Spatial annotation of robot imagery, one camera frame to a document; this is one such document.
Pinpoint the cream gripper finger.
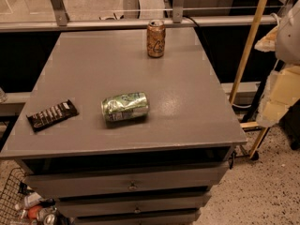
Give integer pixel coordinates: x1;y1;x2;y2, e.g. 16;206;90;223
254;26;278;53
256;65;300;128

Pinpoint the orange soda can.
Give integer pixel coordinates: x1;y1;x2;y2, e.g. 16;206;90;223
146;20;166;58

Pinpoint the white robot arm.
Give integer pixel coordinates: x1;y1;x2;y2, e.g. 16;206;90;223
254;1;300;128

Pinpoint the crushed green soda can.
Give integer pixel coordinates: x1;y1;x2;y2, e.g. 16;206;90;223
101;92;149;122

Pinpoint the grey drawer cabinet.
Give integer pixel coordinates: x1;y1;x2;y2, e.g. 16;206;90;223
1;28;247;225

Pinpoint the grey metal railing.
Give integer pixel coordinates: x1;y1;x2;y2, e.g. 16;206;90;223
0;0;300;33

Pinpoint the dark chocolate bar wrapper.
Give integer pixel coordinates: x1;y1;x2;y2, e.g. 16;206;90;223
27;100;79;132

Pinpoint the white bottle in basket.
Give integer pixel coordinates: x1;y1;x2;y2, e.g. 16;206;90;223
14;192;43;211

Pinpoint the orange item in basket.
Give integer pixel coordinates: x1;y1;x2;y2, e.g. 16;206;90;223
27;205;42;219

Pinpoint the black wire basket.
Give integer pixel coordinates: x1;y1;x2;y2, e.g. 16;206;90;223
0;168;32;225

